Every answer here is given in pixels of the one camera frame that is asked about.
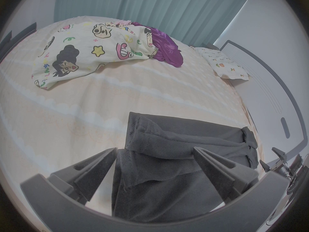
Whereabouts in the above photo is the white printed pillow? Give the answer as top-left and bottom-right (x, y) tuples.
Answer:
(197, 47), (250, 80)

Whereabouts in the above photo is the blue-green curtain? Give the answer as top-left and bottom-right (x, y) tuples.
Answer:
(54, 0), (257, 48)

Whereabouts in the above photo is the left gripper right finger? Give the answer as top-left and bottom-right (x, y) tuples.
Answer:
(193, 146), (259, 202)

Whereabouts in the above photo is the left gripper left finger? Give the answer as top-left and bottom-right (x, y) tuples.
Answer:
(49, 148), (119, 203)

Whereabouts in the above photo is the purple satin garment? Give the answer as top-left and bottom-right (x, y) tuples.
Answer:
(131, 21), (183, 68)

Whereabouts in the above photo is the white printed pyjama top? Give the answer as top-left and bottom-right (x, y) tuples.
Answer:
(31, 20), (160, 90)

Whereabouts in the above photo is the black garment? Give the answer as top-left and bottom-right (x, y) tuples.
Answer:
(111, 111), (259, 223)

